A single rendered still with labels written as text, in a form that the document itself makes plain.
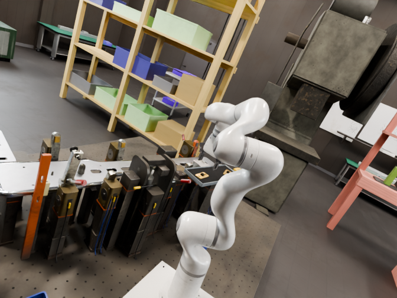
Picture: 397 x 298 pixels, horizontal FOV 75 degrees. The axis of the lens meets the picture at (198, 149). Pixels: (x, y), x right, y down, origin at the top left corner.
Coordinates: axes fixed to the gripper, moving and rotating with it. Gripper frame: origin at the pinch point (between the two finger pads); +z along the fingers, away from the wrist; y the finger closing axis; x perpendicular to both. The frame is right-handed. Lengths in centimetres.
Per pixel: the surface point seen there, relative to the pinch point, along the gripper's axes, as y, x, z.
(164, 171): 10.9, 17.7, 8.6
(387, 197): -134, -346, 33
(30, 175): 44, 60, 24
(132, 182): 14.1, 33.9, 13.3
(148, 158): 18.4, 23.1, 4.7
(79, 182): 18, 57, 10
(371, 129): -82, -719, -38
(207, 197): -5.2, -8.2, 20.8
